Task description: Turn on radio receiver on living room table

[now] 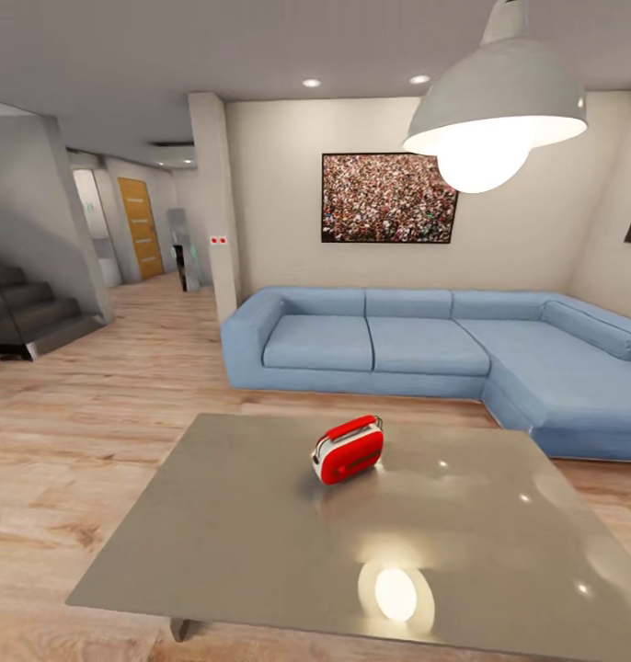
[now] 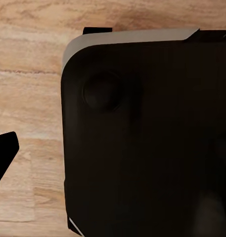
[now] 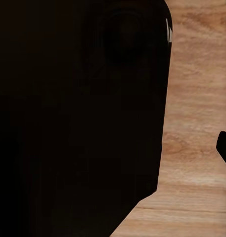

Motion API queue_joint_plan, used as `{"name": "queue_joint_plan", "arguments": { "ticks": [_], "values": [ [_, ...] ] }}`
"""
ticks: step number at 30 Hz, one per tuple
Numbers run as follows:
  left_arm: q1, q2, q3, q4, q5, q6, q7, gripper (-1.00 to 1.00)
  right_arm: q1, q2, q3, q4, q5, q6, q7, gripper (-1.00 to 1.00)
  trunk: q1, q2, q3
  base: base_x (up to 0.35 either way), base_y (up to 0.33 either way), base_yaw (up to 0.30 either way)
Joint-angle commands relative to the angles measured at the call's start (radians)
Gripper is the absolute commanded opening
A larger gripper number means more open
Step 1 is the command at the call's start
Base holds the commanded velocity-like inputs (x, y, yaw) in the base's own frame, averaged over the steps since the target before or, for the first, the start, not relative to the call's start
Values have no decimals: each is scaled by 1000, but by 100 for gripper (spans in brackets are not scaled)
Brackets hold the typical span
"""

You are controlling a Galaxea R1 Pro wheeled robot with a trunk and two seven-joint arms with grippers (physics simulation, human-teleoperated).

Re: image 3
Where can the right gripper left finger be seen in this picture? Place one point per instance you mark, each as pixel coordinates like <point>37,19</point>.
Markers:
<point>9,147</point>

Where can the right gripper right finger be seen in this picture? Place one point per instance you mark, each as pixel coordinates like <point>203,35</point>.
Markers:
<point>221,144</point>

